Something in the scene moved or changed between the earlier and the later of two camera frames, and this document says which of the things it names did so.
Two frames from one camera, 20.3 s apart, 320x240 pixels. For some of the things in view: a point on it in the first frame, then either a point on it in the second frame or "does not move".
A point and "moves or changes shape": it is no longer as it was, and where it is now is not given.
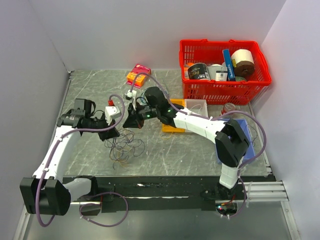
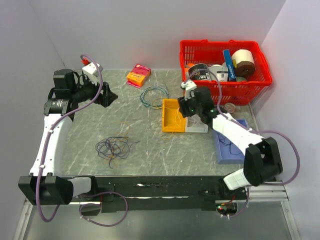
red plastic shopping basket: (210, 51) does not move
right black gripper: (134, 120) -> (183, 106)
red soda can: (227, 107) does not move
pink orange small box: (140, 79) does not move
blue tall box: (229, 65) does not move
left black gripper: (109, 134) -> (107, 97)
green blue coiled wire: (142, 99) does not move
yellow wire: (124, 146) moves or changes shape
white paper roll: (242, 59) does not move
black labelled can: (198, 71) does not move
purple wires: (120, 144) moves or changes shape
